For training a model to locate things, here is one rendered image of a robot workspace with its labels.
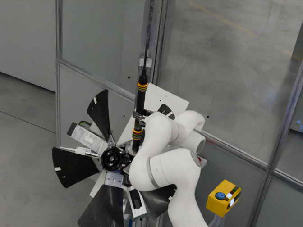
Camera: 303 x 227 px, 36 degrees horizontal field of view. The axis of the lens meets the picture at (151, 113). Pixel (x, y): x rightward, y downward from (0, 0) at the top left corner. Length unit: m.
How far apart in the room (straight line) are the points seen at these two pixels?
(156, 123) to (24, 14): 3.26
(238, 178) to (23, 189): 1.76
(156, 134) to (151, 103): 0.99
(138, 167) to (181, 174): 0.14
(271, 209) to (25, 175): 2.02
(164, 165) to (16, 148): 2.87
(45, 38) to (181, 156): 3.30
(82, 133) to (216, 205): 0.79
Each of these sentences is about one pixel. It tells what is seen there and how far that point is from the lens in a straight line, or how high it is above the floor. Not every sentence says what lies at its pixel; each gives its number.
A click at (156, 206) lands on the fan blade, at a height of 1.14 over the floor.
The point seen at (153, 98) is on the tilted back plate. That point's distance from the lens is 2.48.
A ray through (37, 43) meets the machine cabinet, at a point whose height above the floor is 0.55.
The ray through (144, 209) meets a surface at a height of 1.01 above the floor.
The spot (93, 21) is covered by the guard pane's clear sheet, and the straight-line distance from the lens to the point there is 3.08.
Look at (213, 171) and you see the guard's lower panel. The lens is 2.91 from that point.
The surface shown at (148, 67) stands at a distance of 2.55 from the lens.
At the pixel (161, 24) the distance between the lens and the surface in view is 2.69.
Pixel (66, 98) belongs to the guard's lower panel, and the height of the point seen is 0.70.
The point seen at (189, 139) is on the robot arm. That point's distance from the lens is 1.86.
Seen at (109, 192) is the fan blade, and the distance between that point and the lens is 2.25.
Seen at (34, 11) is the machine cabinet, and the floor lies 0.86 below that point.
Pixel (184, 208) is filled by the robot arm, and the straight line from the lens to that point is 1.47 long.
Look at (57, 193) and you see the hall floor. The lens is 3.76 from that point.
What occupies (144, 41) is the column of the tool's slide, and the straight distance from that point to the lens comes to 2.62.
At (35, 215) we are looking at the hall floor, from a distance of 3.62.
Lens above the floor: 2.66
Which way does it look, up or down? 35 degrees down
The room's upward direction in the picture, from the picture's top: 7 degrees clockwise
